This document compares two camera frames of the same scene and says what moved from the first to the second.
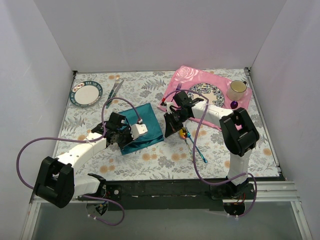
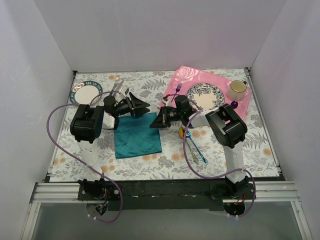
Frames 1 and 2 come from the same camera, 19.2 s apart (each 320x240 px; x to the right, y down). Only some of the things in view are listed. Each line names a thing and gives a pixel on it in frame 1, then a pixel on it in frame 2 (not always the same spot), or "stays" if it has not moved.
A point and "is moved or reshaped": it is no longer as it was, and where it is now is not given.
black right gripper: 173,122 -> 164,117
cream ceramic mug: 237,90 stays
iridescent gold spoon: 183,134 stays
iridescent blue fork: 189,135 stays
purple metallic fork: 179,86 stays
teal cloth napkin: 144,114 is moved or reshaped
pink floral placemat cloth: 185,77 stays
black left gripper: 125,139 -> 132,105
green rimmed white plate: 86,94 stays
